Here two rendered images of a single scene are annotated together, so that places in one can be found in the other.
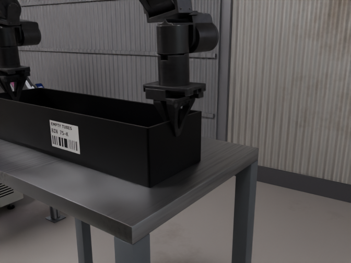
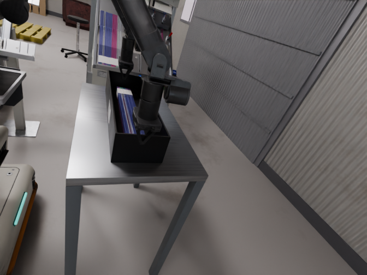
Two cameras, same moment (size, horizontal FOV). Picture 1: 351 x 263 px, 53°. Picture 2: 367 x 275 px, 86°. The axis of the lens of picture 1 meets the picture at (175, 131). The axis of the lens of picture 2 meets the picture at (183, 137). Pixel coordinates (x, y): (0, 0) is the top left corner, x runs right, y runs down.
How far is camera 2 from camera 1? 0.42 m
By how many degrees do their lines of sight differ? 25
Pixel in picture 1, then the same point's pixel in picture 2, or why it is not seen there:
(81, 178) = (95, 137)
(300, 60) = (348, 129)
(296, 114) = (322, 161)
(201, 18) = (180, 83)
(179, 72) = (144, 112)
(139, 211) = (83, 172)
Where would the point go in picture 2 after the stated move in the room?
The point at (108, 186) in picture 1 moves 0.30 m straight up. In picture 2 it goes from (97, 149) to (107, 57)
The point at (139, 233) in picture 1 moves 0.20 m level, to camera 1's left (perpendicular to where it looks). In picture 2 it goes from (72, 183) to (33, 145)
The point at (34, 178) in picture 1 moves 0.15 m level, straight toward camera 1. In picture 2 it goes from (80, 124) to (49, 144)
